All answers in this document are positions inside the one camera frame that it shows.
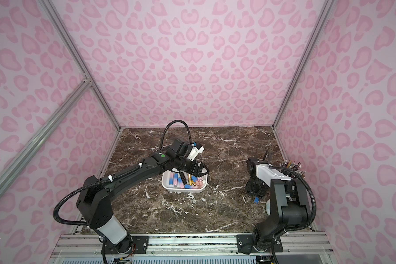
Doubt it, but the matte pink lipstick tube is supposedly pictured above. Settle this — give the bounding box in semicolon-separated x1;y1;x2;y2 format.
196;178;203;188

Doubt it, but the black lipstick tube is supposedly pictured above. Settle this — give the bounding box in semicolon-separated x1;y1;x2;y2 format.
179;172;189;185

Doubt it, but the white plastic storage box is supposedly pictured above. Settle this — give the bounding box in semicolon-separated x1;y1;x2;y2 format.
161;171;208;193

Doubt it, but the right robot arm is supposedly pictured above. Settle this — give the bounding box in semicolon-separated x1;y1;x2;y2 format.
236;157;316;255

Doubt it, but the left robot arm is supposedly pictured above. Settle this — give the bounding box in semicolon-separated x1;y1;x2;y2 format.
77;139;209;254

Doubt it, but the bundle of coloured pencils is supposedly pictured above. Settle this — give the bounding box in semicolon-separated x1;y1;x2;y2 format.
281;160;305;177

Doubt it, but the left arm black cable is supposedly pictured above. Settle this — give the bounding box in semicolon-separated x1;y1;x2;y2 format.
159;119;194;152

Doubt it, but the right aluminium corner post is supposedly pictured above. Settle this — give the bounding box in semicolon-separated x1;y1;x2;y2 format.
272;0;337;131

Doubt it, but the aluminium corner frame post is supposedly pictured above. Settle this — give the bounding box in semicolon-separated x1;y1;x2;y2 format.
38;0;122;132

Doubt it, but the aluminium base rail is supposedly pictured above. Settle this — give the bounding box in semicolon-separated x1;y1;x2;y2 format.
49;232;337;264

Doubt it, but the diagonal aluminium frame bar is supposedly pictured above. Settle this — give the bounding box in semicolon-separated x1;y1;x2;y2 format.
0;78;91;199

